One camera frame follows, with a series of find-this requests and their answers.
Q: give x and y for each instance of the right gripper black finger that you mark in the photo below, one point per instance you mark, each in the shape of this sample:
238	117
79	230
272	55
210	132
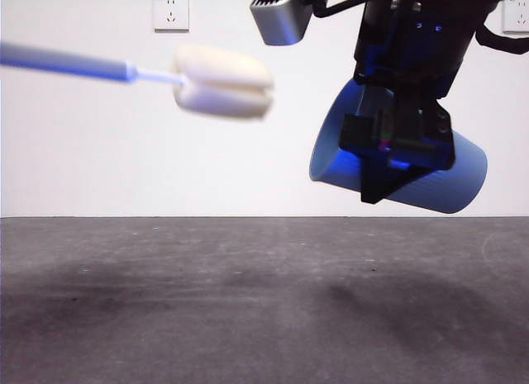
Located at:
382	181

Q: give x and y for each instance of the blue ribbed plastic cup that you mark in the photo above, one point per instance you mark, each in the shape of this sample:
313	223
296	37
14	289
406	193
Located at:
467	173

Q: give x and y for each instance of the grey cup brush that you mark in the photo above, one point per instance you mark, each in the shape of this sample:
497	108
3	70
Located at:
223	84

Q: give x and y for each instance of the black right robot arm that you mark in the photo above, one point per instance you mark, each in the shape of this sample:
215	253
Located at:
413	37

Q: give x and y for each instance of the white wall socket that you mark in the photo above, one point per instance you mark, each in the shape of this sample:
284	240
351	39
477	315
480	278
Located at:
516	14
171	12

